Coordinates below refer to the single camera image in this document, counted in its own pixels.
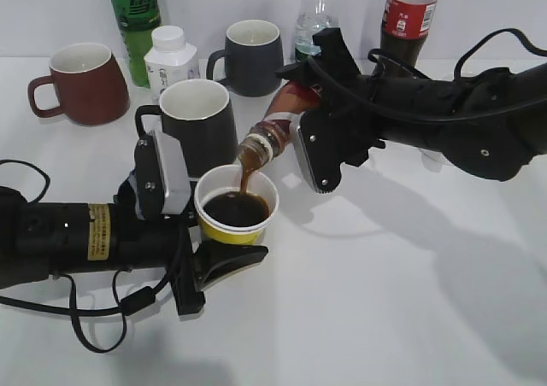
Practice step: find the white ceramic mug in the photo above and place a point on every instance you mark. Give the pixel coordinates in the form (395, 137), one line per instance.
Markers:
(436, 156)

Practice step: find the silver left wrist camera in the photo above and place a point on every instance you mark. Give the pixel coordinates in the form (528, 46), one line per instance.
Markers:
(164, 177)

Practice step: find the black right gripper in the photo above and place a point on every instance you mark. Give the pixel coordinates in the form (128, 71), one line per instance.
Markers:
(324, 81)

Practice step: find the clear water bottle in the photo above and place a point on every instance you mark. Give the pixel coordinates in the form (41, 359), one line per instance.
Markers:
(314, 16)

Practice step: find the dark mug rear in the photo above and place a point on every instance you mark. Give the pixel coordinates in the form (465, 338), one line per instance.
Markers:
(252, 55)

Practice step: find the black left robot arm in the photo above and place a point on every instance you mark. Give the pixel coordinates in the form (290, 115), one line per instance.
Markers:
(40, 240)

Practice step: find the black mug front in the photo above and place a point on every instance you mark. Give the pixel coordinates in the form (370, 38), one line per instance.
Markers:
(198, 113)

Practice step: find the cola bottle red label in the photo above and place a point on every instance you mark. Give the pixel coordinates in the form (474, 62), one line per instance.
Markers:
(405, 27)

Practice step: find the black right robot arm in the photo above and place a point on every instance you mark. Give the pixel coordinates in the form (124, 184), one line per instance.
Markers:
(489, 125)

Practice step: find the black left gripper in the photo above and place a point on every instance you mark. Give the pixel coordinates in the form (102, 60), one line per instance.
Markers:
(150, 236)

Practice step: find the white milk bottle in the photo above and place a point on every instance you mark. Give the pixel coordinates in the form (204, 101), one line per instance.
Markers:
(170, 60)

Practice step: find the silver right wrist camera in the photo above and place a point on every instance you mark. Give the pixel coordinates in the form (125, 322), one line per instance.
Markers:
(314, 145)

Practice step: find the green plastic soda bottle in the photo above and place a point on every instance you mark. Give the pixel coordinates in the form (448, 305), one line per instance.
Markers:
(136, 20)

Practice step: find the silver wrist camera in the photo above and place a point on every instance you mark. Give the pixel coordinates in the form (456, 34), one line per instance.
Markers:
(314, 145)
(164, 177)

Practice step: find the brown Nescafe coffee bottle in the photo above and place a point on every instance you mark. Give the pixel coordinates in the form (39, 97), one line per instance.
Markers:
(268, 138)

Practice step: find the yellow paper cup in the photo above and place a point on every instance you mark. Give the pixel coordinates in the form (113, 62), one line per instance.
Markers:
(227, 215)

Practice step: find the brown ceramic mug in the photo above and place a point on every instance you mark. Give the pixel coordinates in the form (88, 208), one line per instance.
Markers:
(89, 85)

